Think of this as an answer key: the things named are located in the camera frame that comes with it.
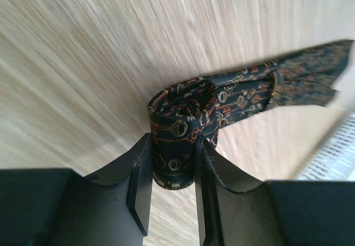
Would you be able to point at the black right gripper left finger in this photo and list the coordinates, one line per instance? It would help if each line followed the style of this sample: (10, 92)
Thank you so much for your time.
(57, 206)

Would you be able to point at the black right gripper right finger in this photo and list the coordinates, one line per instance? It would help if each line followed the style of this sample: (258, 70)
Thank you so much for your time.
(235, 208)

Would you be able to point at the black tie with gold keys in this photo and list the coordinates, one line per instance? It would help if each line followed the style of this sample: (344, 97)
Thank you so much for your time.
(183, 112)

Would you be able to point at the white perforated plastic basket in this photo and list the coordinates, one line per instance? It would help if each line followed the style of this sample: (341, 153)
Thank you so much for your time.
(334, 161)

